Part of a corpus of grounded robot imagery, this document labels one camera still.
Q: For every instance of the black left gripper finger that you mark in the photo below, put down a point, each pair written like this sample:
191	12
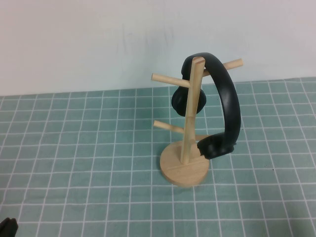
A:
11	229
3	223

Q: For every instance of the black over-ear headphones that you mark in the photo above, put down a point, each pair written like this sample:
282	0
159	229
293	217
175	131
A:
229	98

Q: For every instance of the wooden peg headphone stand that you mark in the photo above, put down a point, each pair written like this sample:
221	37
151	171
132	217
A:
182	170

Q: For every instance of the teal white checked tablecloth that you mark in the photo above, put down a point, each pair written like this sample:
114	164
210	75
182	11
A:
74	148

